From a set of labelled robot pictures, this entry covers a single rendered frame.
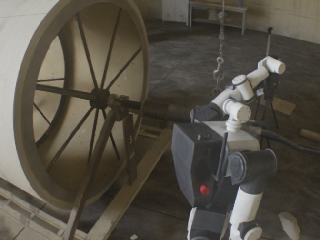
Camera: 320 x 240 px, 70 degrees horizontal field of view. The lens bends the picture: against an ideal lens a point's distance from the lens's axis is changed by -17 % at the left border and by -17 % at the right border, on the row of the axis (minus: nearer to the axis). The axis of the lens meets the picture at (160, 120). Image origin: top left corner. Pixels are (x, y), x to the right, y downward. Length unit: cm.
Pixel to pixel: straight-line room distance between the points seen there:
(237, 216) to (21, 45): 123
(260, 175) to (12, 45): 127
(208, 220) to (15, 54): 118
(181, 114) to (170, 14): 760
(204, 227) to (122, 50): 198
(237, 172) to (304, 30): 897
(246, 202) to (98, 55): 228
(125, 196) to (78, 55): 161
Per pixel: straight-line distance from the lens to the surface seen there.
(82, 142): 281
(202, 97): 161
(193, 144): 88
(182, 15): 901
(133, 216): 228
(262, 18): 952
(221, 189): 101
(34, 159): 151
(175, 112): 169
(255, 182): 88
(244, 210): 93
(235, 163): 84
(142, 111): 175
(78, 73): 306
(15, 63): 137
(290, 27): 959
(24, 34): 143
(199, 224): 109
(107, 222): 202
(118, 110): 183
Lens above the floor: 180
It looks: 32 degrees down
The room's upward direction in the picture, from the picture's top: straight up
